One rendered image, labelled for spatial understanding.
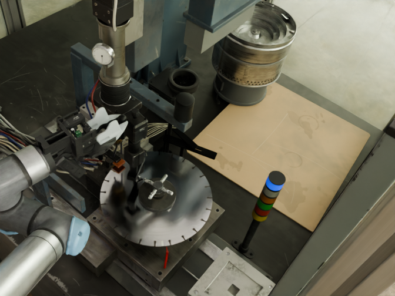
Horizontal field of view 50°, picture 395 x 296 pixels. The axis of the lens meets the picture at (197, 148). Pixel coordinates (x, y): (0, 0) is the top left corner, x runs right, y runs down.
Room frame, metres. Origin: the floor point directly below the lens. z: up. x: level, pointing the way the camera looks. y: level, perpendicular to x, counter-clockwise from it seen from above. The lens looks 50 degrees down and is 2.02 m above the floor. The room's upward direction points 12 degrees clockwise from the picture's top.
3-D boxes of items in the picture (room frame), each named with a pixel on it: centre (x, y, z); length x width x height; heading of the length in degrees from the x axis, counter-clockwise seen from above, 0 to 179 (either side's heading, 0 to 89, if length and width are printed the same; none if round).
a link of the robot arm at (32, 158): (0.49, 0.33, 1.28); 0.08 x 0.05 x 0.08; 52
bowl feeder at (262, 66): (1.45, -0.13, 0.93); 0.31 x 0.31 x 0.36
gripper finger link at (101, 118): (0.65, 0.23, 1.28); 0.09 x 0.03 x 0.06; 147
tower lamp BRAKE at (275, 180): (0.68, -0.22, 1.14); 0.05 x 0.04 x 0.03; 151
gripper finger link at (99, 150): (0.58, 0.22, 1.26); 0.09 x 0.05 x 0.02; 138
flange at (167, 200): (0.68, 0.09, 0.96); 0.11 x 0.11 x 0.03
